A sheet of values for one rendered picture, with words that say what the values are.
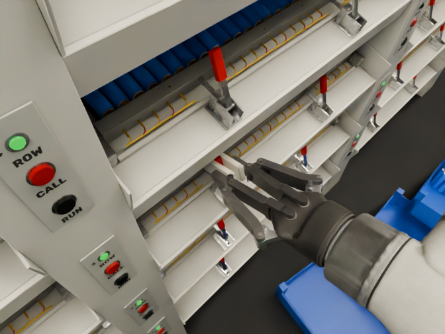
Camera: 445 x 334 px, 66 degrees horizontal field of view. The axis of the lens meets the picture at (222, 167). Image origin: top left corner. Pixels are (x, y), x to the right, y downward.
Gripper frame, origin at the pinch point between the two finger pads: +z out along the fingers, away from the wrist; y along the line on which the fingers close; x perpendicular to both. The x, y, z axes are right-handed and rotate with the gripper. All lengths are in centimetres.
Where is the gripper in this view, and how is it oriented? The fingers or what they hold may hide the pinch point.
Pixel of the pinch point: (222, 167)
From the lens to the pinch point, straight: 51.9
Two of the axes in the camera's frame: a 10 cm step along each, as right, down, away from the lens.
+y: 7.1, -5.7, 4.0
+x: -1.6, -7.0, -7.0
